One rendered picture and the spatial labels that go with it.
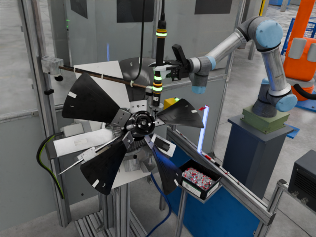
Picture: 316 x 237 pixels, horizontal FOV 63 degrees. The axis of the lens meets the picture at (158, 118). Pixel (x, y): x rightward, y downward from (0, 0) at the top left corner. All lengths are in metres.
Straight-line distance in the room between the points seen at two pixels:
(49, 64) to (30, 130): 0.57
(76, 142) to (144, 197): 1.38
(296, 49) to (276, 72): 3.34
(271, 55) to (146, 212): 1.64
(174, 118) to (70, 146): 0.52
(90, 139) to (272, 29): 0.99
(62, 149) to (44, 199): 1.10
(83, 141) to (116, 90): 0.39
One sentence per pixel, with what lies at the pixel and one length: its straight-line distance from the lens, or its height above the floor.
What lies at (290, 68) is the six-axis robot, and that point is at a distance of 4.95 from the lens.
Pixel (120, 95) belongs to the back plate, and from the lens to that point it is 1.51.
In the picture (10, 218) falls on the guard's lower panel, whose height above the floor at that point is 0.15.
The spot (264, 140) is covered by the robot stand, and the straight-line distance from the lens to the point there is 1.69.
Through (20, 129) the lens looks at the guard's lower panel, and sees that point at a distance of 1.91.
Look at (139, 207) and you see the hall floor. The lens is 2.45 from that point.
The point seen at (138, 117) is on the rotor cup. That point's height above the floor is 1.24.
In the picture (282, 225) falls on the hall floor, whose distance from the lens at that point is 2.65.
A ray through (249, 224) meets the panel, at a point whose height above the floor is 0.69.
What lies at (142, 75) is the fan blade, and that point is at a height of 1.38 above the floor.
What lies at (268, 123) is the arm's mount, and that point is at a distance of 1.71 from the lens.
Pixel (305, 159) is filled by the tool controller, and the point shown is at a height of 1.24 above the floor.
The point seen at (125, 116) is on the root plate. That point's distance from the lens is 1.24.
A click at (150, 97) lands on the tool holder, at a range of 1.24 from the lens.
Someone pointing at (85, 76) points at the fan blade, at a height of 1.42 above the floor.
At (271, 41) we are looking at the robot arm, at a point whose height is 1.59.
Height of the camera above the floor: 1.85
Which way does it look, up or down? 30 degrees down
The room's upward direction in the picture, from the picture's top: 4 degrees clockwise
